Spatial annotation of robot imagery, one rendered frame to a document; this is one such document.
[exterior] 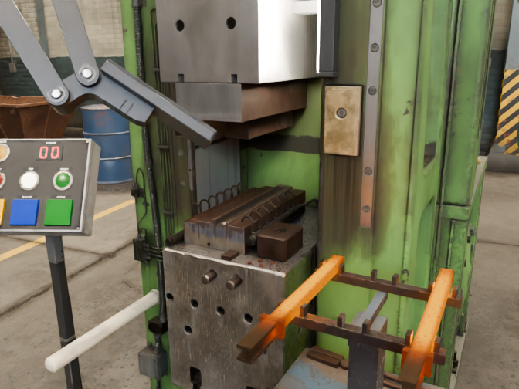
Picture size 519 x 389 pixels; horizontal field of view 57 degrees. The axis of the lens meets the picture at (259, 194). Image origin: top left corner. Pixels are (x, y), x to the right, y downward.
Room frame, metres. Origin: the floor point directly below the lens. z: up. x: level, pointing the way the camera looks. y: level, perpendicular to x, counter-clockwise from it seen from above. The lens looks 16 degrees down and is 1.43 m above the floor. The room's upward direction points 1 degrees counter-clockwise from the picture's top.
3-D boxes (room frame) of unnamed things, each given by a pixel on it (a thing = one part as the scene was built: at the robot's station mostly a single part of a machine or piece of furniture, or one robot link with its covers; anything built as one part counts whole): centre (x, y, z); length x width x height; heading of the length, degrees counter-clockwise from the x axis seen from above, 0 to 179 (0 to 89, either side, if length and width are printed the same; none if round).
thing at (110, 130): (5.80, 1.82, 0.44); 0.59 x 0.59 x 0.88
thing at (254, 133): (1.45, -0.01, 1.24); 0.30 x 0.07 x 0.06; 152
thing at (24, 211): (1.31, 0.67, 1.01); 0.07 x 0.05 x 0.07; 87
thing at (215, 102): (1.43, 0.03, 1.32); 0.42 x 0.20 x 0.10; 152
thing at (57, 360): (1.33, 0.48, 0.62); 0.44 x 0.05 x 0.05; 152
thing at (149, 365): (1.52, 0.39, 0.36); 0.09 x 0.07 x 0.12; 62
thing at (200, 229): (1.43, 0.03, 0.96); 0.42 x 0.20 x 0.09; 152
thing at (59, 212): (1.30, 0.57, 1.01); 0.07 x 0.05 x 0.07; 87
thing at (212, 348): (1.41, -0.02, 0.69); 0.56 x 0.38 x 0.45; 152
